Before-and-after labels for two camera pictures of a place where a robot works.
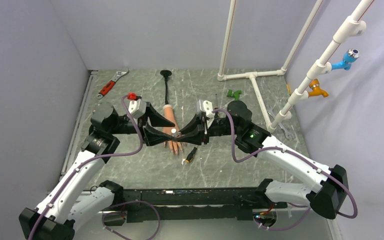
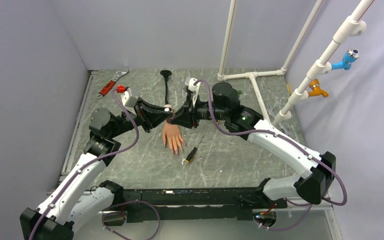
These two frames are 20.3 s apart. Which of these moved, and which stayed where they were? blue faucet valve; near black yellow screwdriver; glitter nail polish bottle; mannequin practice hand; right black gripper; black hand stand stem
Moved: right black gripper; glitter nail polish bottle
Stayed: black hand stand stem; blue faucet valve; near black yellow screwdriver; mannequin practice hand
